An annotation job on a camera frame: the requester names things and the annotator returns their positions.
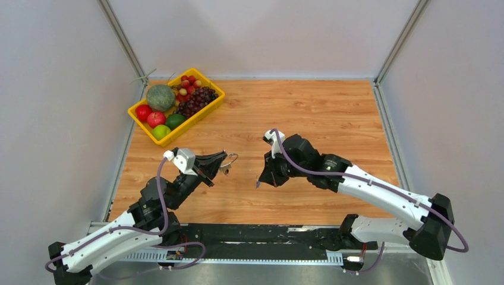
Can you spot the silver keyring with keys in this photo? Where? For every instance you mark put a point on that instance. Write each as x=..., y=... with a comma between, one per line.
x=227, y=163

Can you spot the red apple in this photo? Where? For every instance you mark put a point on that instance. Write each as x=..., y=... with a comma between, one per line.
x=143, y=112

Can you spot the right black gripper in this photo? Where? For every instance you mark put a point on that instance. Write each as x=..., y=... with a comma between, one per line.
x=270, y=174

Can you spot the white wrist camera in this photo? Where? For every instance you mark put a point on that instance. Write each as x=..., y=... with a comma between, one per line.
x=275, y=139
x=183, y=158

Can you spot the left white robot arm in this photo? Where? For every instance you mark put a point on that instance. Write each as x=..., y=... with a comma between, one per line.
x=149, y=222

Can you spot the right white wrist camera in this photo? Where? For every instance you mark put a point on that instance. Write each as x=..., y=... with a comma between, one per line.
x=275, y=139

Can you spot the left aluminium frame post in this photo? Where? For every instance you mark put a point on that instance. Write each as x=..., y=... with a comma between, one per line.
x=116, y=26

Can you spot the dark green avocado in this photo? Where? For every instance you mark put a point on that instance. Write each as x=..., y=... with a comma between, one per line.
x=173, y=121

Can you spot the dark purple grape bunch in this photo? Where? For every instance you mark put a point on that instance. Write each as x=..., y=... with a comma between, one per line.
x=198, y=100

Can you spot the green melon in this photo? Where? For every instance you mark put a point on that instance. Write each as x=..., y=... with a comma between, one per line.
x=160, y=97

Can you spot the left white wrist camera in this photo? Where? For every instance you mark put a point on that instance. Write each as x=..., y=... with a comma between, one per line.
x=183, y=158

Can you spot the light green apple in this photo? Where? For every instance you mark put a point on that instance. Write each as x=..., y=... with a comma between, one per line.
x=160, y=132

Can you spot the aluminium frame post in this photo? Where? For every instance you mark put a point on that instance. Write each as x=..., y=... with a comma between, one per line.
x=401, y=40
x=116, y=26

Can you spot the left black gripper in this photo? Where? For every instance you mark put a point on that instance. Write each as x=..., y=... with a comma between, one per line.
x=210, y=164

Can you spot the white zip tie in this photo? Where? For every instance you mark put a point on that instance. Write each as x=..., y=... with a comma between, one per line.
x=145, y=78

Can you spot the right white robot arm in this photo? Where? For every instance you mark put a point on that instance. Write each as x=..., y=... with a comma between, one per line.
x=423, y=223

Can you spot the yellow plastic tray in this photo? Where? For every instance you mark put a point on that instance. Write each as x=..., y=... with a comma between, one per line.
x=172, y=108

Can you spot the right aluminium frame post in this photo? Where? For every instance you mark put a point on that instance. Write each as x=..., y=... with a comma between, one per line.
x=401, y=40

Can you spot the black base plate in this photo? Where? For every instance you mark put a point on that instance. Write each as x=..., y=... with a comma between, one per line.
x=263, y=242

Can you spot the red-pink apple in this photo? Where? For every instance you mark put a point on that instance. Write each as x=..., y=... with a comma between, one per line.
x=156, y=118

